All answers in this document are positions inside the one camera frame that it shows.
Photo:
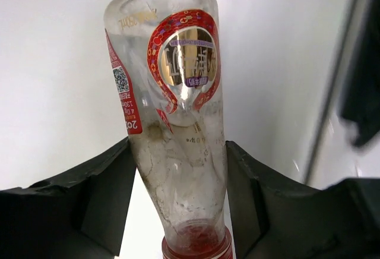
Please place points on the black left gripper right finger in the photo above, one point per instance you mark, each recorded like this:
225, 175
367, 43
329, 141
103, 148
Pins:
274, 216

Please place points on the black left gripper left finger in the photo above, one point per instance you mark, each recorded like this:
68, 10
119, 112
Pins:
79, 213

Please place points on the red cap labelled bottle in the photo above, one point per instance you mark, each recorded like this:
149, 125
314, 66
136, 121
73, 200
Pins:
166, 61

